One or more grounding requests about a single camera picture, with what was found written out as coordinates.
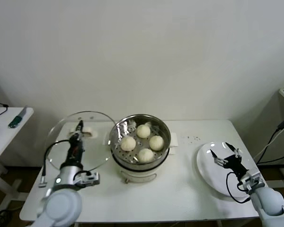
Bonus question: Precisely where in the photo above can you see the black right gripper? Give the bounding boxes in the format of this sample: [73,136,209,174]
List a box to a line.
[210,141,249,178]

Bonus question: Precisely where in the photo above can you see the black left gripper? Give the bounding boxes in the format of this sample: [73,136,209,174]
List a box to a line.
[64,120,86,166]

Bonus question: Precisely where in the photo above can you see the round glass pot lid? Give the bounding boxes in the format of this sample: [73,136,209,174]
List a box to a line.
[45,111,116,173]

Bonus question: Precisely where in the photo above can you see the white steamed baozi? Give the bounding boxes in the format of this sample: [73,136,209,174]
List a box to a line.
[120,136,136,152]
[137,148,154,164]
[136,124,151,139]
[149,135,165,151]

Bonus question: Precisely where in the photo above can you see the stainless steel steamer basket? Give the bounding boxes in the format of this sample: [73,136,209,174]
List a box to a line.
[108,114,171,171]

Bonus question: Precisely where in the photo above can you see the steel steamer pot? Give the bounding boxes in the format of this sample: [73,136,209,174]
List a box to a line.
[102,131,179,184]

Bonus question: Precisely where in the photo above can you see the white round plate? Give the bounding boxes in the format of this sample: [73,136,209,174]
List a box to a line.
[195,141,260,199]

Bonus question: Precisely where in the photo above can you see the white side table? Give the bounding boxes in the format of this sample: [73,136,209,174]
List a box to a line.
[0,107,35,211]

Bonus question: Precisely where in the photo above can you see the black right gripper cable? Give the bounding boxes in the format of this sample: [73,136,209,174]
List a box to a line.
[226,172,251,204]

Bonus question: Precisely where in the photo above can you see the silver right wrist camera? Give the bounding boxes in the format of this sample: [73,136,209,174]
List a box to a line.
[243,170,261,190]

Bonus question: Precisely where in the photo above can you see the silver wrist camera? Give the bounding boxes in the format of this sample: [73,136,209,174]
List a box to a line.
[243,170,261,190]
[80,172,100,188]

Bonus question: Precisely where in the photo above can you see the white power cable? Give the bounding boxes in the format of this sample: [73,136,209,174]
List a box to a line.
[253,127,284,161]

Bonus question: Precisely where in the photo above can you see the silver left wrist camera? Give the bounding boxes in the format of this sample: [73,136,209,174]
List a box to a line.
[80,172,100,188]

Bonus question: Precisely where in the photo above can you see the green handled knife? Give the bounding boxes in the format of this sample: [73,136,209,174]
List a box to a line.
[9,106,28,129]

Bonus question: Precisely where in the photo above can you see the thin black cable loop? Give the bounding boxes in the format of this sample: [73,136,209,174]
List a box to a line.
[0,99,9,118]

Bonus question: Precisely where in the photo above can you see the black floor cables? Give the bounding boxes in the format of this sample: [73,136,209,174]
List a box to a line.
[0,208,12,224]

